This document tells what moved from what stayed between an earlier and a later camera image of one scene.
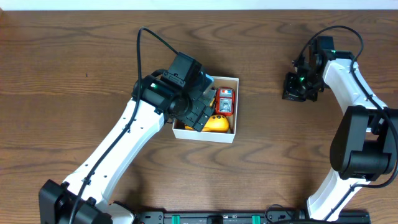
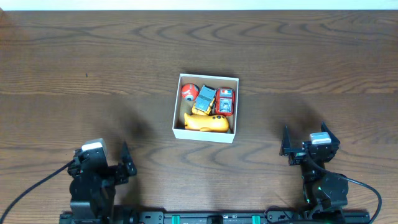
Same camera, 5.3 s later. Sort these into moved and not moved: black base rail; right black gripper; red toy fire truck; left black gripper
Moved: left black gripper; right black gripper
Not moved: red toy fire truck; black base rail
